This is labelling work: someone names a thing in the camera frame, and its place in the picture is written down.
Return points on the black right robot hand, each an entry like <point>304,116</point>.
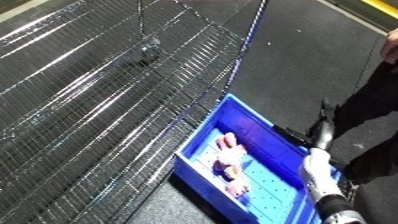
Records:
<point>323,133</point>

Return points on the pink and cream soft toy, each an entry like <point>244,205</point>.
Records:
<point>231,160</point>

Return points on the pale right robot arm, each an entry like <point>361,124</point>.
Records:
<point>323,180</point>

